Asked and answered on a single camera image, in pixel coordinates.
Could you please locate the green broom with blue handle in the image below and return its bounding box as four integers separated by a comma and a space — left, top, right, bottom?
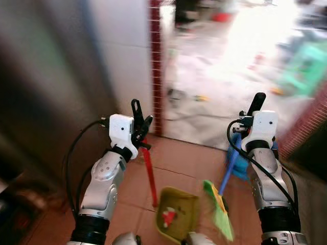
203, 134, 243, 242

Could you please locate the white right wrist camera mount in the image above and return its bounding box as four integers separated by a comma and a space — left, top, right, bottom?
245, 110, 279, 152

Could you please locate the grey right robot leg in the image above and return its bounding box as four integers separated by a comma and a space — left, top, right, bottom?
185, 232, 216, 245

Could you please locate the grey left robot leg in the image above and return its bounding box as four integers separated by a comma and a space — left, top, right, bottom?
111, 232, 142, 245

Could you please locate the blue round plastic object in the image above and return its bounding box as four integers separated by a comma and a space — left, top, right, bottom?
226, 132, 279, 180

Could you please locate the red basin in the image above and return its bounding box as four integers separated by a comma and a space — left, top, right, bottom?
212, 12, 233, 23

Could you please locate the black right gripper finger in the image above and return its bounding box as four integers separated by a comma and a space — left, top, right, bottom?
247, 92, 267, 117

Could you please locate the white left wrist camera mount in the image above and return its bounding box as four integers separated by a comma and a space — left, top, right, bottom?
109, 114, 139, 160

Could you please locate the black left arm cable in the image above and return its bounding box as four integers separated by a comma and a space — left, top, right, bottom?
62, 119, 110, 217

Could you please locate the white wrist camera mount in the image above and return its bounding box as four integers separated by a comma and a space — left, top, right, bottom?
109, 114, 139, 160
245, 110, 279, 152

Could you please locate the green plastic stool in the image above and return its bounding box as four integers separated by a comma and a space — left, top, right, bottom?
278, 42, 327, 99

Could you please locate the grey robot leg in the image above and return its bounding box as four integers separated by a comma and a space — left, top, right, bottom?
111, 232, 142, 245
185, 232, 216, 245

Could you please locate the red and white litter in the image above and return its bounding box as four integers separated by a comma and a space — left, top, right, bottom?
162, 209, 177, 228

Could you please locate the olive dustpan with red handle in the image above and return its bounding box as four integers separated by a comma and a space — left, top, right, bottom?
142, 138, 201, 243

